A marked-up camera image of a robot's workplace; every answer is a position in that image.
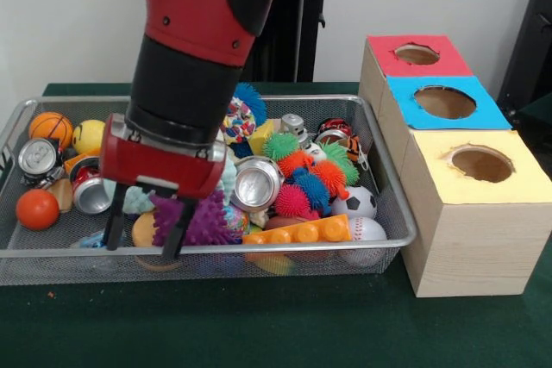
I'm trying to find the small soccer ball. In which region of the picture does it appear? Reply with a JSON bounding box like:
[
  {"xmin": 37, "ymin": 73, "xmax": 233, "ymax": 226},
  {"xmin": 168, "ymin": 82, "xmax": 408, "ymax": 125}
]
[{"xmin": 330, "ymin": 185, "xmax": 379, "ymax": 219}]

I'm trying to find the silver mesh bin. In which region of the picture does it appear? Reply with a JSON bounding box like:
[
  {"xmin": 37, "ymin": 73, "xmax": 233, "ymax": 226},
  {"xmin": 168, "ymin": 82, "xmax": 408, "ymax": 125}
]
[{"xmin": 0, "ymin": 92, "xmax": 418, "ymax": 286}]

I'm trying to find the small orange basketball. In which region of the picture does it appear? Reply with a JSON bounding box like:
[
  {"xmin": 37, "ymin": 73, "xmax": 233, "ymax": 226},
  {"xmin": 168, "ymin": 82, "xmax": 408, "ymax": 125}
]
[{"xmin": 28, "ymin": 111, "xmax": 74, "ymax": 149}]

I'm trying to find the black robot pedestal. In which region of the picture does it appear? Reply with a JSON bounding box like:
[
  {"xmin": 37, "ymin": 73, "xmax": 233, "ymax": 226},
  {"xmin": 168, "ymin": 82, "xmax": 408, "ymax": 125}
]
[{"xmin": 241, "ymin": 0, "xmax": 348, "ymax": 83}]

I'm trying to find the purple spiky rubber ball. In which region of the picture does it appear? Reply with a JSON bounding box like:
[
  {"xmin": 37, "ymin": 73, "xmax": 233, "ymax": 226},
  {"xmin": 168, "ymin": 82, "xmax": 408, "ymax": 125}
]
[{"xmin": 150, "ymin": 189, "xmax": 242, "ymax": 247}]

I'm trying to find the dark green tablecloth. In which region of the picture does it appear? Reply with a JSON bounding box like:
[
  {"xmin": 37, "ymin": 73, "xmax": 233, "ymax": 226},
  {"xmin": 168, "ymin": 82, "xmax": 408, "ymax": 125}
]
[
  {"xmin": 0, "ymin": 81, "xmax": 552, "ymax": 368},
  {"xmin": 512, "ymin": 91, "xmax": 552, "ymax": 153}
]

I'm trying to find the crushed silver can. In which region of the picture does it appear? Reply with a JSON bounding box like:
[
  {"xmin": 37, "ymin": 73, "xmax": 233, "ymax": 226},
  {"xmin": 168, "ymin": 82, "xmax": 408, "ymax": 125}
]
[{"xmin": 231, "ymin": 156, "xmax": 286, "ymax": 213}]

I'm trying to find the wooden box with three holes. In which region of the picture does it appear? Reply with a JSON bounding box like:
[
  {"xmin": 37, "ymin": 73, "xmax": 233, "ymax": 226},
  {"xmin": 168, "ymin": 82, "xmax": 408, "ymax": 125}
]
[{"xmin": 358, "ymin": 34, "xmax": 552, "ymax": 299}]

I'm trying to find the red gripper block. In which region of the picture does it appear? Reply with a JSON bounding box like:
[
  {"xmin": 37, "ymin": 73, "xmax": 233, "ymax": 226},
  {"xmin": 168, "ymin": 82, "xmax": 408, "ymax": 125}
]
[{"xmin": 99, "ymin": 113, "xmax": 228, "ymax": 259}]

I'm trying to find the plain orange ball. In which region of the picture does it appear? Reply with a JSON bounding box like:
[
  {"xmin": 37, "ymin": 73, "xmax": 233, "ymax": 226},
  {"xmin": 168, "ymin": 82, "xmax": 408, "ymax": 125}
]
[{"xmin": 16, "ymin": 189, "xmax": 60, "ymax": 231}]

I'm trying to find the clear packet with blue label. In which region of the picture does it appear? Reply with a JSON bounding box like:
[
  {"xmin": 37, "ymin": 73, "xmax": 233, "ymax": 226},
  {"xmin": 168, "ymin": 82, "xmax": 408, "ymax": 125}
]
[{"xmin": 71, "ymin": 229, "xmax": 126, "ymax": 249}]

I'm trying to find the red silver soda can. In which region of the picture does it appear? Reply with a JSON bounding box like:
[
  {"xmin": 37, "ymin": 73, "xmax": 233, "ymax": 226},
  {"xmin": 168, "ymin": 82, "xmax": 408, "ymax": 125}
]
[{"xmin": 71, "ymin": 165, "xmax": 114, "ymax": 215}]

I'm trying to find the yellow smiley ball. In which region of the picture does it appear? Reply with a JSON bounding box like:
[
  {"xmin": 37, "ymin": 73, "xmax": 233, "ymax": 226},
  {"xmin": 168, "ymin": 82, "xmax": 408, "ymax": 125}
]
[{"xmin": 72, "ymin": 120, "xmax": 107, "ymax": 156}]

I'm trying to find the small silver can black label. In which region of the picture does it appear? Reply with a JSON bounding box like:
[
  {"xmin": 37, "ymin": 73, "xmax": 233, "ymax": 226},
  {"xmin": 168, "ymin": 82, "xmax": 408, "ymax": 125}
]
[{"xmin": 17, "ymin": 138, "xmax": 66, "ymax": 188}]

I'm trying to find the small white baseball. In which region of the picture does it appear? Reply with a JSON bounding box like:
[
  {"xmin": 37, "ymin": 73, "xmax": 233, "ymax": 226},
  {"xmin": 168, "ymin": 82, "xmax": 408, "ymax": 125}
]
[{"xmin": 347, "ymin": 215, "xmax": 388, "ymax": 242}]

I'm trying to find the orange plastic building block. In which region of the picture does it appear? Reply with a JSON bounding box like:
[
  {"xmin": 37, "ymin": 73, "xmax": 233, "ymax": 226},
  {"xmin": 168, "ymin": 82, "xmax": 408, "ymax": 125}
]
[{"xmin": 241, "ymin": 213, "xmax": 353, "ymax": 245}]

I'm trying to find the black upright panel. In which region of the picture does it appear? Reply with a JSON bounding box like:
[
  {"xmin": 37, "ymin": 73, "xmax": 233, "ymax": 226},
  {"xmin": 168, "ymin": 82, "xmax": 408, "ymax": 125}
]
[{"xmin": 495, "ymin": 0, "xmax": 552, "ymax": 106}]

